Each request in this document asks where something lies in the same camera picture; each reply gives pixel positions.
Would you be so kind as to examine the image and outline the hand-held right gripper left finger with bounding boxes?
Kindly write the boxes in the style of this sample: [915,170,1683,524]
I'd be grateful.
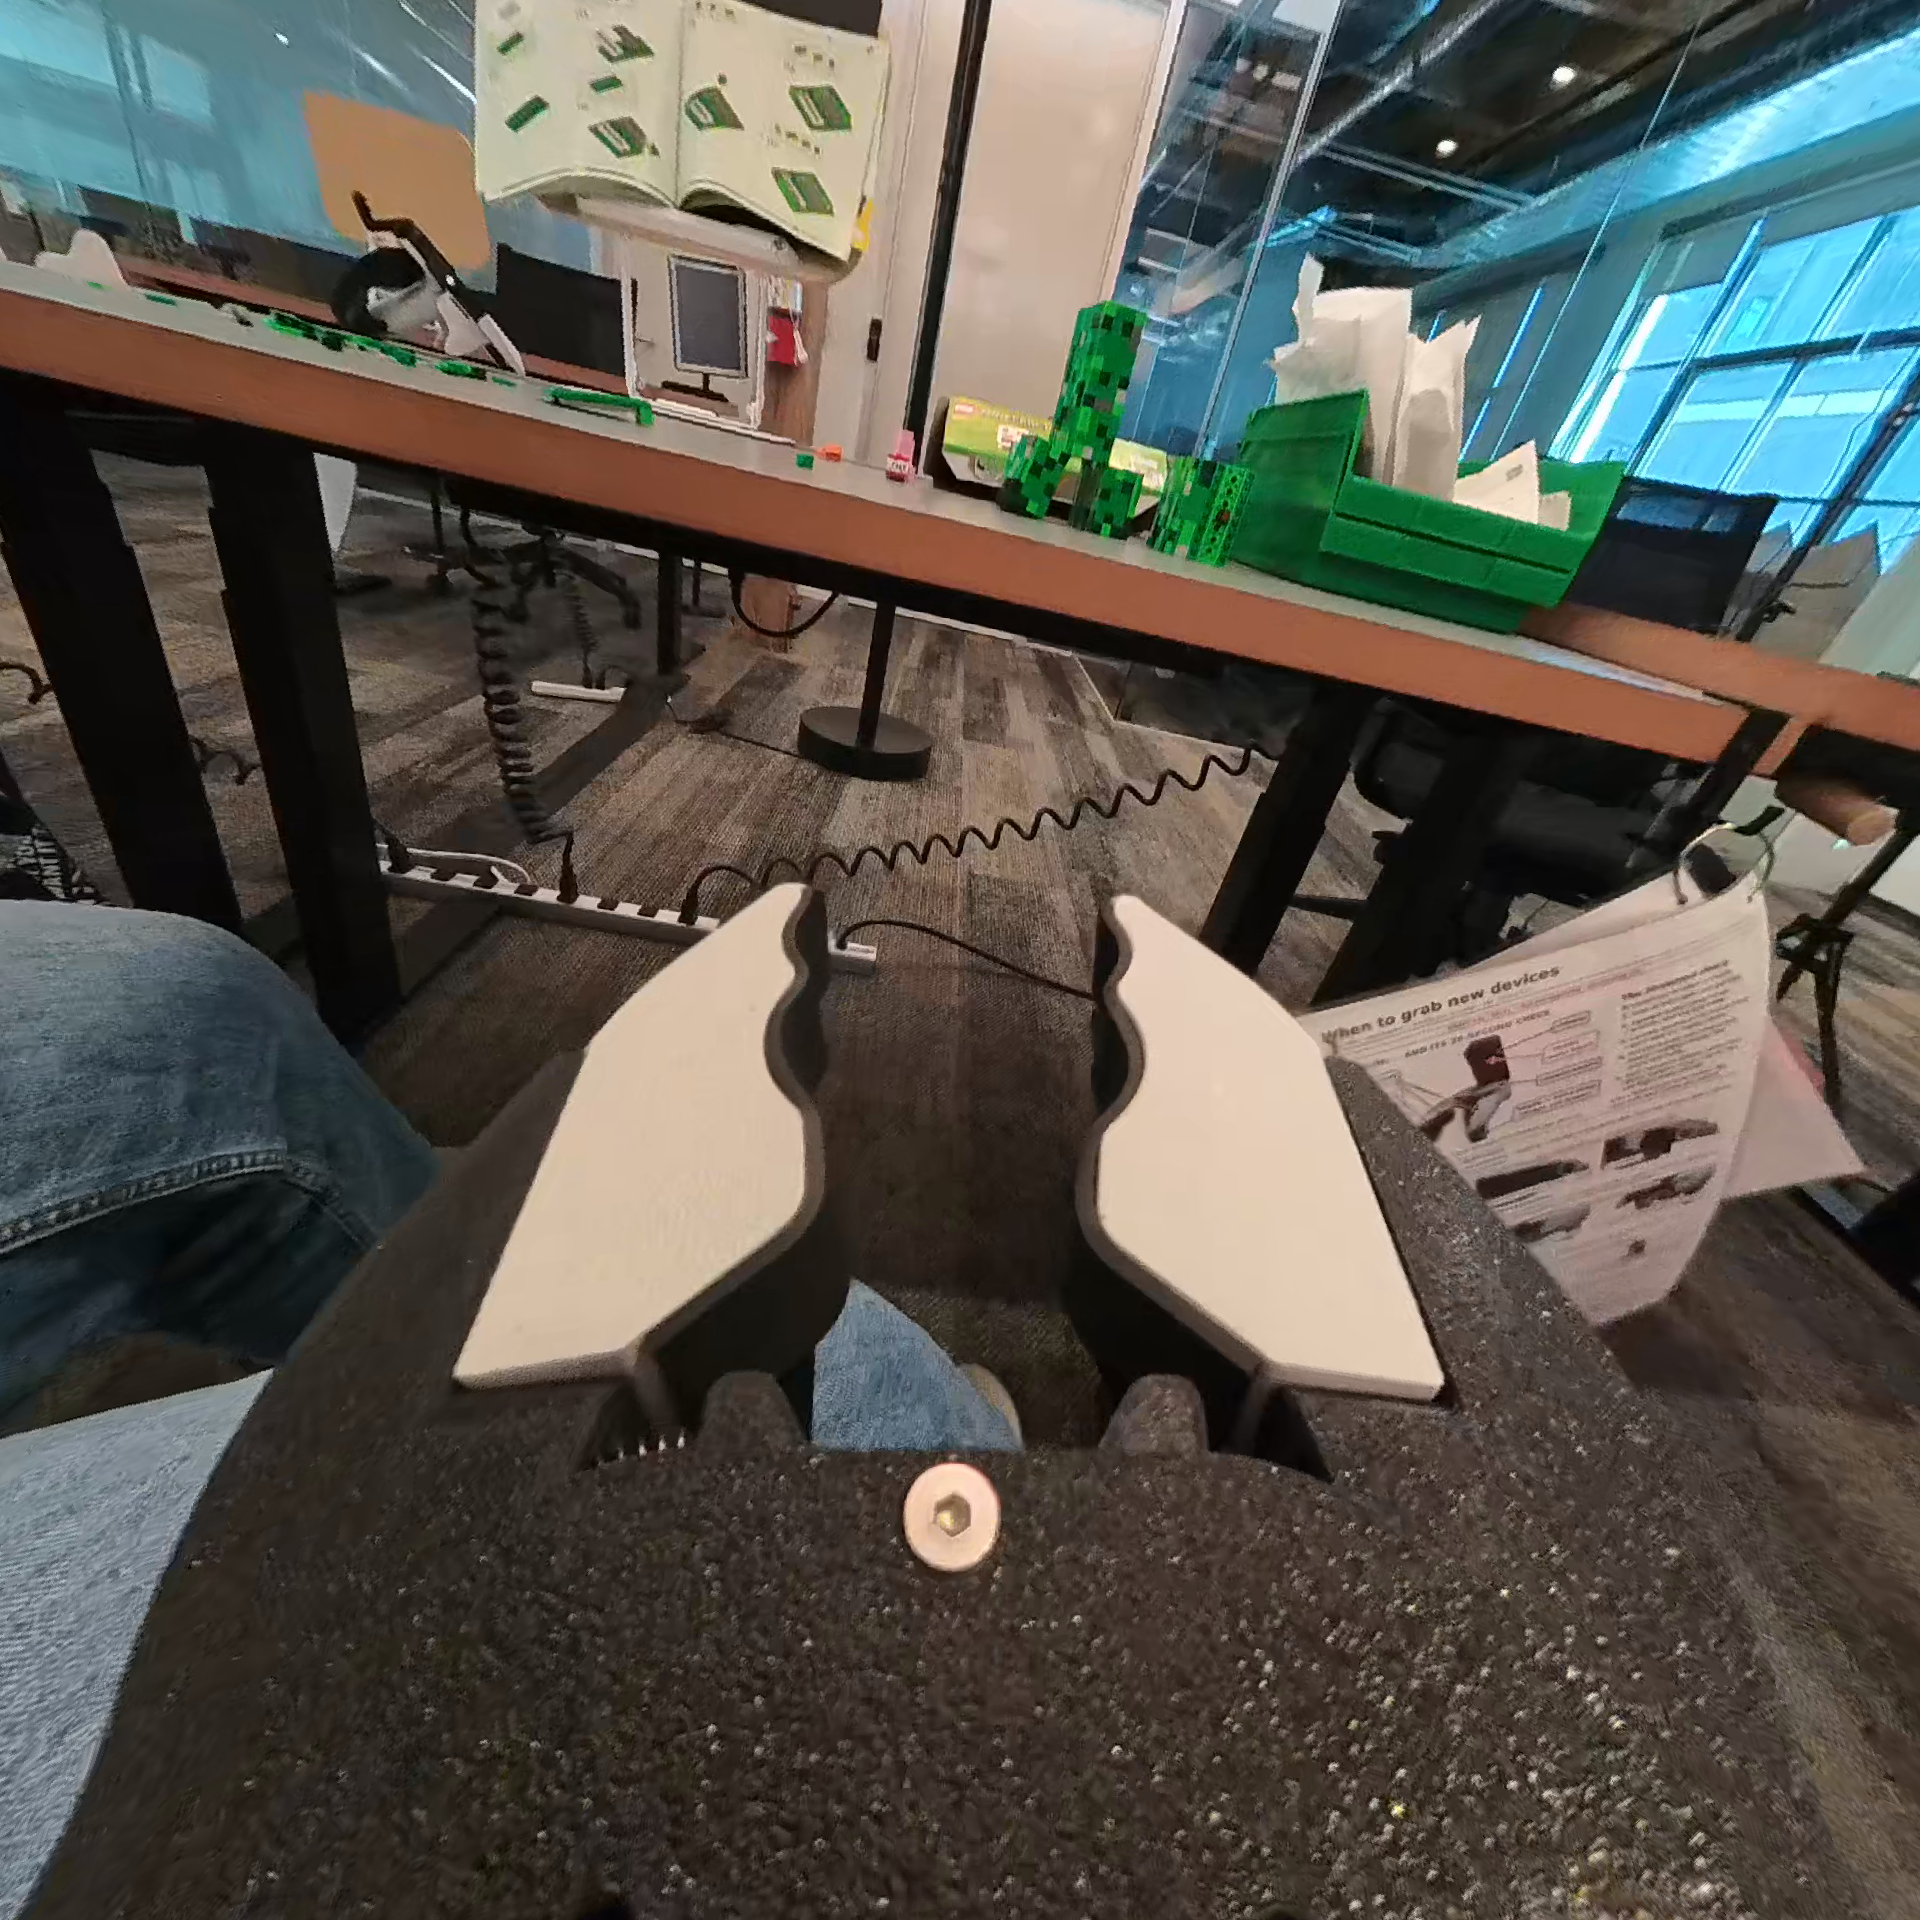
[450,882,852,1431]

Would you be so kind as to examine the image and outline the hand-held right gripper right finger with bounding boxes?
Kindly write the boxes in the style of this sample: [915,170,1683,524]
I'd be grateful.
[1072,893,1451,1445]

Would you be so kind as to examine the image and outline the green lego storage bins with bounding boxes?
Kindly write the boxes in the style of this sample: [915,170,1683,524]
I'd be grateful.
[1232,391,1626,634]

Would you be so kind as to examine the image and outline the small green lego block build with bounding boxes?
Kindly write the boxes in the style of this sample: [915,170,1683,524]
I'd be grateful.
[1149,454,1258,569]

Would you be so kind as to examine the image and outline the green creeper lego figure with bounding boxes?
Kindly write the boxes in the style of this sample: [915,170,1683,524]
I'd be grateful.
[1000,302,1153,540]

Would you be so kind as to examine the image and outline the yellow-green lego box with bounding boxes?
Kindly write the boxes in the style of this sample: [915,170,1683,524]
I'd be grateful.
[928,395,1190,491]

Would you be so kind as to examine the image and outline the scattered green lego pieces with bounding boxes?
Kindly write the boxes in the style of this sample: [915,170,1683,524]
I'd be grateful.
[221,305,501,380]

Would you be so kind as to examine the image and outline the open lego instruction booklet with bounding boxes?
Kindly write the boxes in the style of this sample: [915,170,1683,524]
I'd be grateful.
[473,0,891,260]

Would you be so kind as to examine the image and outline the long white power strip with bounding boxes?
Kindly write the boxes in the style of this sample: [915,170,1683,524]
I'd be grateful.
[380,843,880,979]

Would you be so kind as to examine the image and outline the laminated instruction sheet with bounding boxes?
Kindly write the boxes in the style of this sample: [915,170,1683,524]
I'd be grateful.
[1298,867,1865,1326]

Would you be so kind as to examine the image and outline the black table leg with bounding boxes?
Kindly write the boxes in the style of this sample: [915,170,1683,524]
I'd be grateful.
[0,366,402,1039]
[1197,682,1521,1010]

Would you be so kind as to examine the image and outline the black office chair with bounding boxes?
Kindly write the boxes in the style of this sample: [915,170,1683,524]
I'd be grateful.
[1346,702,1777,922]

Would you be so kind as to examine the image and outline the black round-base pole stand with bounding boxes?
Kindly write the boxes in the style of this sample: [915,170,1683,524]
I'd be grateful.
[795,596,937,779]

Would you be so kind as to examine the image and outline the person's left leg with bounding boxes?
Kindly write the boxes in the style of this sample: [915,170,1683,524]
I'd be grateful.
[0,897,442,1422]

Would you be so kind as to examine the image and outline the person's leg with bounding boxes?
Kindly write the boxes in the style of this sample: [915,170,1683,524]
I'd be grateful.
[0,897,442,1422]
[0,1285,1025,1920]

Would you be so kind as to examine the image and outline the black swivel chair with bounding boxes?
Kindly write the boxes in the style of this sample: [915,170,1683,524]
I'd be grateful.
[402,478,644,606]

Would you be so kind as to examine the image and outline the black tripod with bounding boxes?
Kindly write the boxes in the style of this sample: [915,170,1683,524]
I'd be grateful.
[1773,806,1920,1057]

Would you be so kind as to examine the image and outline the person's right leg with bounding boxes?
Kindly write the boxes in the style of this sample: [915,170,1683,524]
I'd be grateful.
[0,1285,1025,1920]

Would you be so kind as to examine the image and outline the wooden dowel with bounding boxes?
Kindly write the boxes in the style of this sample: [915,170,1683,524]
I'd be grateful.
[1782,761,1901,846]

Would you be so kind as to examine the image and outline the black crate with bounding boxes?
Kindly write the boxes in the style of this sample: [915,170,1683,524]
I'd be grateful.
[1556,478,1782,635]

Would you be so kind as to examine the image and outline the white paper bags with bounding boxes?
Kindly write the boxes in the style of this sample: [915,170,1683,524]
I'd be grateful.
[1272,254,1574,531]

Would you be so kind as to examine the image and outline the small white-framed screen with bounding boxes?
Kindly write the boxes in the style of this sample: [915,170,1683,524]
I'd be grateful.
[662,252,750,405]

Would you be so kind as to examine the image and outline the white booklet stand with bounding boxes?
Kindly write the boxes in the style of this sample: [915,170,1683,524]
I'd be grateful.
[570,194,858,442]

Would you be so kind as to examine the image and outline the black monitor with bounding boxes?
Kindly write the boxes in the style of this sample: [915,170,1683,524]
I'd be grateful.
[491,241,636,380]

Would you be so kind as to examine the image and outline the spare hand-held gripper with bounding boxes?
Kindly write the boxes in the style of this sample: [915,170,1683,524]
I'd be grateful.
[332,190,528,378]

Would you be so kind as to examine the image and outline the brown cork board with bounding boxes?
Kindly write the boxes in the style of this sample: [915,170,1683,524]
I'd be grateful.
[304,89,491,273]

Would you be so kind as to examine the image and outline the thin black cable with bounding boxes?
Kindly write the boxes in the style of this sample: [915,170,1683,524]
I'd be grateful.
[830,914,1106,1002]

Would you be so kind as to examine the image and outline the black coiled cable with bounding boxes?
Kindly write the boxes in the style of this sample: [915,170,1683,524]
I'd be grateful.
[468,566,585,859]
[678,738,1280,929]

